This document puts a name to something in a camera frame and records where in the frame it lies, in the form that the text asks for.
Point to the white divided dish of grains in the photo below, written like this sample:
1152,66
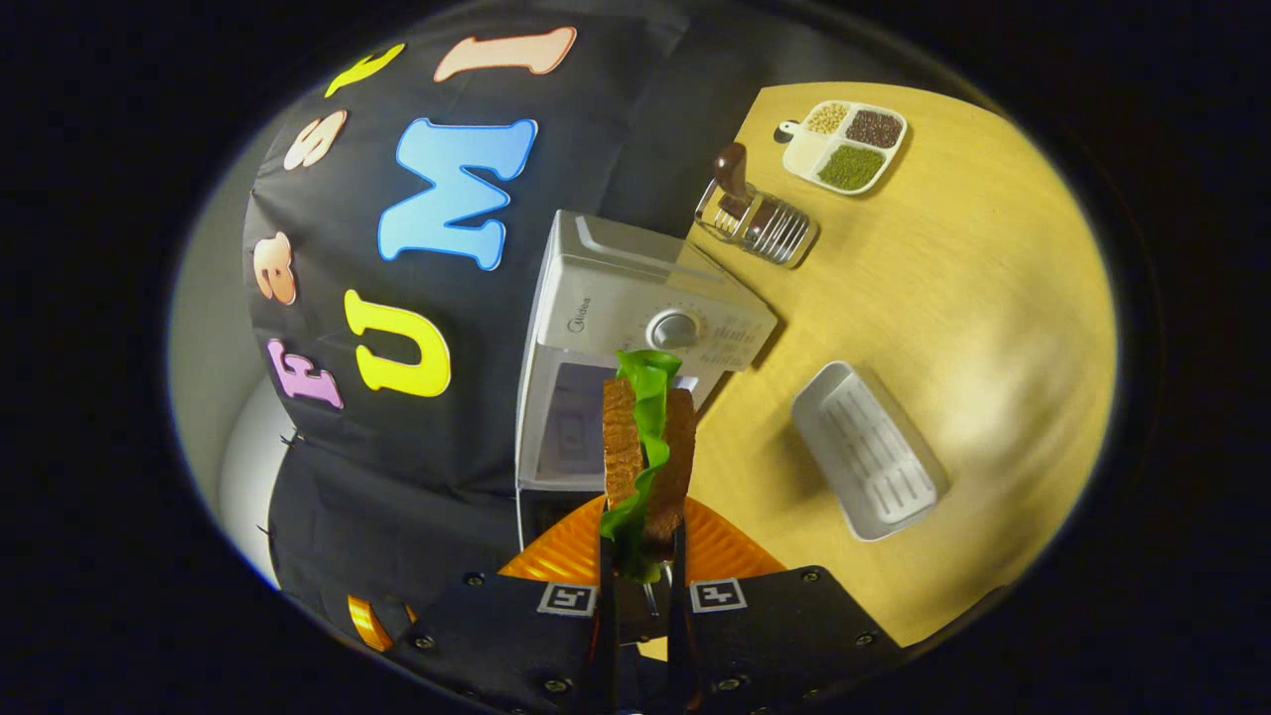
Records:
862,167

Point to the white microwave oven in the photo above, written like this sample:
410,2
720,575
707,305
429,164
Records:
616,288

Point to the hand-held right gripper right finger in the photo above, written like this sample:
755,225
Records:
678,636

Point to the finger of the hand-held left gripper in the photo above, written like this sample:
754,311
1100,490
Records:
367,623

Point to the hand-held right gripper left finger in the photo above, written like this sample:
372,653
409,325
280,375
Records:
608,636

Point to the white rectangular tray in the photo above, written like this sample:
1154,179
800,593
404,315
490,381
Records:
874,457

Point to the lettuce sandwich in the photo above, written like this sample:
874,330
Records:
626,447

